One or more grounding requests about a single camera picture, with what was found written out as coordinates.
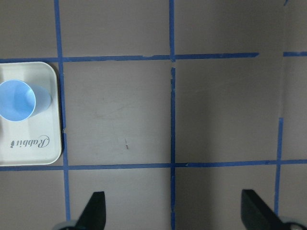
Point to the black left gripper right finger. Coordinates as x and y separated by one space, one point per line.
255 213

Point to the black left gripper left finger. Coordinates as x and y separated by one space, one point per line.
93 216

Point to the blue cup near tray logo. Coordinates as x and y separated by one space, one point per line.
20 100

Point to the cream rabbit tray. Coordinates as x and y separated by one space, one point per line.
36 140

